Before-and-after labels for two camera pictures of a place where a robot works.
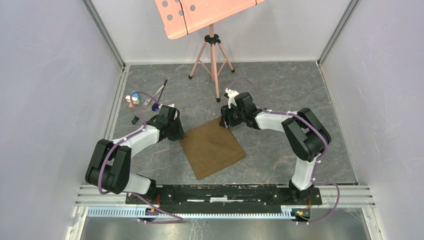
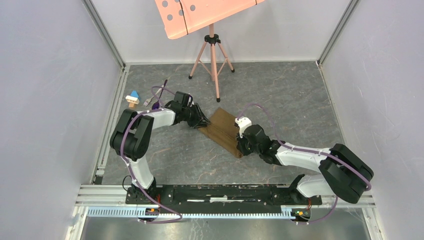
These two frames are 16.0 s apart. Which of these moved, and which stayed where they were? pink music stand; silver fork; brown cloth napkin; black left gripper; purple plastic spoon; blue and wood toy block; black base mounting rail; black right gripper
Moved: brown cloth napkin; black right gripper; black left gripper
Stayed: blue and wood toy block; purple plastic spoon; silver fork; black base mounting rail; pink music stand
